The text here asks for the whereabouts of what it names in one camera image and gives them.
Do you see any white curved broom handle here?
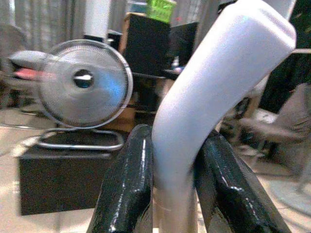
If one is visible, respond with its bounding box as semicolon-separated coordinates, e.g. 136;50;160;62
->
151;0;297;233

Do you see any large black cabinet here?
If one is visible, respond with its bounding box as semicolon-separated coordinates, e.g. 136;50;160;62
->
121;12;172;76

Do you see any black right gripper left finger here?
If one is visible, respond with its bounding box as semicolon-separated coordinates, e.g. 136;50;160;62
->
86;124;154;233

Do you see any black box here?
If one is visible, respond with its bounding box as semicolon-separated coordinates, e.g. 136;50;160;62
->
18;132;127;216

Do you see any grey chair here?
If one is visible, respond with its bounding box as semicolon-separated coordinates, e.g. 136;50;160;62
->
239;82;311;192

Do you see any silver floor fan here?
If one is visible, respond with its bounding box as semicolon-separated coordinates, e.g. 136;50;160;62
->
36;40;134;151

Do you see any green plastic crate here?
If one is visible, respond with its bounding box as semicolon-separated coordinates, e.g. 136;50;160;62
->
146;0;177;24

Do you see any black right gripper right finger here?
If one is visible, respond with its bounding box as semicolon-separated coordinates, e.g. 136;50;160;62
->
194;131;292;233

